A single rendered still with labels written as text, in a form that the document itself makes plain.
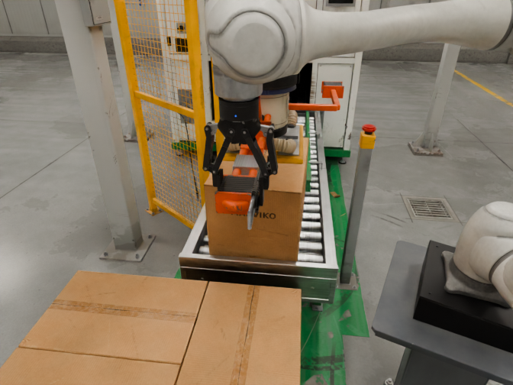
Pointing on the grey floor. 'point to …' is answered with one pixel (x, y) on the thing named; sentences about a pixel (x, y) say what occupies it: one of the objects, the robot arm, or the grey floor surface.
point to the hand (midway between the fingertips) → (240, 190)
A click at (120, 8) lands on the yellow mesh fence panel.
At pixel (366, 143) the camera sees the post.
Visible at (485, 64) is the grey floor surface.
